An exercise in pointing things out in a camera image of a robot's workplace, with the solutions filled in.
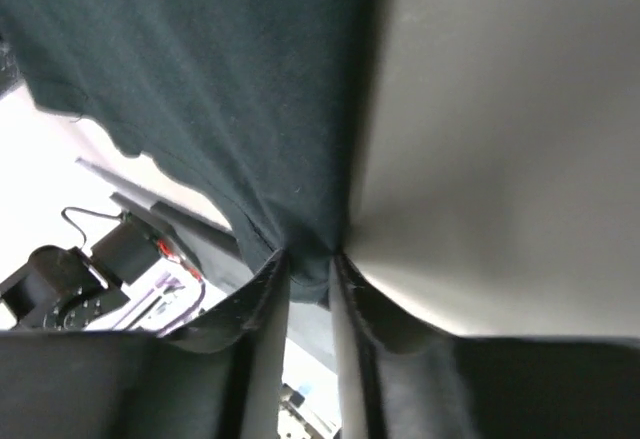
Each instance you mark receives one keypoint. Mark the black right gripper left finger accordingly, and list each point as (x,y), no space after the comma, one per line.
(218,376)

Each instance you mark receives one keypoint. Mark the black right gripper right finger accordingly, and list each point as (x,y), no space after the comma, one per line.
(400,377)

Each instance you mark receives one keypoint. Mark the black t shirt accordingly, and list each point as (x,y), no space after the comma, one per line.
(253,103)

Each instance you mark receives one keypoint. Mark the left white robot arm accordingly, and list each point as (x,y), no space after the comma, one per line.
(69,289)

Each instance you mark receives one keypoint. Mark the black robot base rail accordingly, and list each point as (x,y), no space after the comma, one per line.
(210,247)

